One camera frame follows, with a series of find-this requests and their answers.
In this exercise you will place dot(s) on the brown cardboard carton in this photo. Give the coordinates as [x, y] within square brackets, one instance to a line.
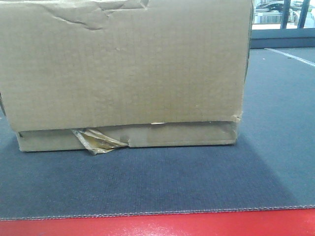
[108, 74]

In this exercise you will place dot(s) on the dark grey conveyor belt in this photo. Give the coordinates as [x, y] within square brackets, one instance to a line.
[272, 165]

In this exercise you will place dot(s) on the dark window railing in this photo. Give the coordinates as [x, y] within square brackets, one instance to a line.
[286, 14]

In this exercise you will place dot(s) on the red conveyor frame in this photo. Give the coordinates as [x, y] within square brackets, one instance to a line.
[293, 222]

